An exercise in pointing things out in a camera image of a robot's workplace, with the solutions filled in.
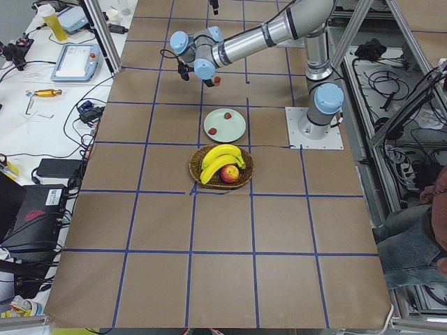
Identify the red yellow apple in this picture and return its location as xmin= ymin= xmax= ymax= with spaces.
xmin=220 ymin=165 xmax=240 ymax=184

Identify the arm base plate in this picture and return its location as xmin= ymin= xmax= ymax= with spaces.
xmin=285 ymin=107 xmax=344 ymax=150

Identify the yellow banana bunch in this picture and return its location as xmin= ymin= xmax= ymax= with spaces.
xmin=200 ymin=144 xmax=245 ymax=184

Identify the blue teach pendant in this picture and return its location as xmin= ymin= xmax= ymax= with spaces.
xmin=50 ymin=43 xmax=101 ymax=82
xmin=57 ymin=6 xmax=89 ymax=34

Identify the yellow liquid bottle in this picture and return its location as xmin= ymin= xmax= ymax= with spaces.
xmin=39 ymin=5 xmax=67 ymax=41

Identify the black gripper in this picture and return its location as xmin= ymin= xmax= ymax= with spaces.
xmin=203 ymin=0 xmax=219 ymax=87

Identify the blue teach pendant far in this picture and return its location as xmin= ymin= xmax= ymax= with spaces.
xmin=57 ymin=6 xmax=89 ymax=34

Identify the white paper cup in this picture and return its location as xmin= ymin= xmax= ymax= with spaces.
xmin=106 ymin=8 xmax=121 ymax=25

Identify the black computer box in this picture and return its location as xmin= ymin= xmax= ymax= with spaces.
xmin=1 ymin=184 xmax=68 ymax=253

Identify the aluminium frame post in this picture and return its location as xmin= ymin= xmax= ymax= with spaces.
xmin=78 ymin=0 xmax=122 ymax=75

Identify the light green plate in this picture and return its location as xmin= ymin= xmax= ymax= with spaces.
xmin=203 ymin=108 xmax=246 ymax=143

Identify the person in brown shirt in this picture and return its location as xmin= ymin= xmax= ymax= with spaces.
xmin=372 ymin=165 xmax=447 ymax=290

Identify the brown wicker basket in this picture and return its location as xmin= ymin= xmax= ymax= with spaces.
xmin=189 ymin=144 xmax=254 ymax=190

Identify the black power adapter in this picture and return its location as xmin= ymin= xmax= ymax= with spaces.
xmin=36 ymin=158 xmax=81 ymax=179

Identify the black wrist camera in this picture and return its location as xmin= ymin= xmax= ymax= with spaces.
xmin=177 ymin=60 xmax=192 ymax=81

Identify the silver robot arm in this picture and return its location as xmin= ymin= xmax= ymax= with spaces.
xmin=170 ymin=1 xmax=344 ymax=128

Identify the blue teach pendant near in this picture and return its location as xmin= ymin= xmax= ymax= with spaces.
xmin=50 ymin=43 xmax=101 ymax=82

